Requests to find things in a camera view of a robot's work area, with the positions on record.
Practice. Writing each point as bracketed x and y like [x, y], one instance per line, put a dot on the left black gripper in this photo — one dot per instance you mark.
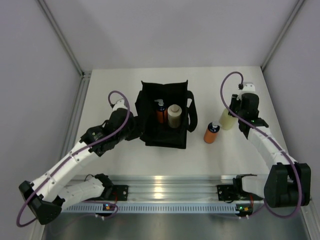
[136, 132]

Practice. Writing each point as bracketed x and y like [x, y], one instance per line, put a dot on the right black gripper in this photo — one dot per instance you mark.
[234, 101]

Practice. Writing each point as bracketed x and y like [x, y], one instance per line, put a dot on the black canvas bag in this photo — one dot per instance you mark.
[160, 134]

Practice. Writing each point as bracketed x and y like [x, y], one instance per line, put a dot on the yellow liquid bottle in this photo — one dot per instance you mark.
[226, 120]

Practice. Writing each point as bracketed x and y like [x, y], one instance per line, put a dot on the orange pump bottle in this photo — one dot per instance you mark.
[211, 132]
[161, 111]

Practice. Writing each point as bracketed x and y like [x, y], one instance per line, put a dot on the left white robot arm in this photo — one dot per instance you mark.
[48, 195]

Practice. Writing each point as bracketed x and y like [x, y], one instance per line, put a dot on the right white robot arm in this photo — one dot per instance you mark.
[288, 182]

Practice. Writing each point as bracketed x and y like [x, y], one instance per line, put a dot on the beige wide-cap bottle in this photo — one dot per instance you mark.
[174, 116]

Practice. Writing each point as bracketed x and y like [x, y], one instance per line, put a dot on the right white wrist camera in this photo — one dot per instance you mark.
[246, 87]

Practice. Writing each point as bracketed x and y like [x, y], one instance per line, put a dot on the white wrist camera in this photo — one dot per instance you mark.
[246, 87]
[120, 104]

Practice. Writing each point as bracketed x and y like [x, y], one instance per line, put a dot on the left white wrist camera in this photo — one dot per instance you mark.
[120, 104]

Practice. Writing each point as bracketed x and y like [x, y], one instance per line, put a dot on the aluminium mounting rail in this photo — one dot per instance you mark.
[178, 188]

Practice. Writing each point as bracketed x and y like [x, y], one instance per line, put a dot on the white slotted cable duct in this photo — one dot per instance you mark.
[154, 208]

